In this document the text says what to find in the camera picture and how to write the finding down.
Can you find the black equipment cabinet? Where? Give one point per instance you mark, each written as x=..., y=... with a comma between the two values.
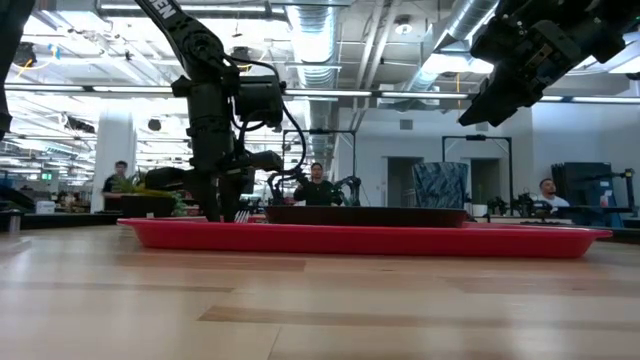
x=585, y=192

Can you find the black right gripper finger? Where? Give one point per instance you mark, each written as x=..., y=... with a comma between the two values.
x=495, y=107
x=510, y=75

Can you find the silver round ventilation duct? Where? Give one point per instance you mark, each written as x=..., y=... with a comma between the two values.
x=450, y=40
x=315, y=45

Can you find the dark grey round plate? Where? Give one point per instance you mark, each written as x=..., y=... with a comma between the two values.
x=365, y=216

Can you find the black background robot arm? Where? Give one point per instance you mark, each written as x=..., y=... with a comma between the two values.
x=280, y=187
x=350, y=190

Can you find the black round ceiling fixture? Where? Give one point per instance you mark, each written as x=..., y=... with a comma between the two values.
x=241, y=51
x=154, y=124

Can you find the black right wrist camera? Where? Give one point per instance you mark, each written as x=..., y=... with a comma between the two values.
x=557, y=47

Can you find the blue faceted glass tumbler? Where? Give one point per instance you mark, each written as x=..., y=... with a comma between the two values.
x=440, y=185

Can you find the person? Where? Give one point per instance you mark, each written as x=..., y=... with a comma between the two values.
x=317, y=190
x=550, y=195
x=116, y=182

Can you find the red plastic tray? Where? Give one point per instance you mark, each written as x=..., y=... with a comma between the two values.
x=350, y=240

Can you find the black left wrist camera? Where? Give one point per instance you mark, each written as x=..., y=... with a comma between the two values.
x=260, y=100

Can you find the potted green succulent plant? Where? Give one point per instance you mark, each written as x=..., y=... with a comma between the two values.
x=145, y=200

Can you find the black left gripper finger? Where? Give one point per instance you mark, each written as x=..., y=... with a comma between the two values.
x=175, y=179
x=260, y=161

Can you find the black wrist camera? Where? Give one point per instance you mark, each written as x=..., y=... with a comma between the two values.
x=260, y=100
x=557, y=47

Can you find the black aluminium table frame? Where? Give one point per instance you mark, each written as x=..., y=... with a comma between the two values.
x=60, y=221

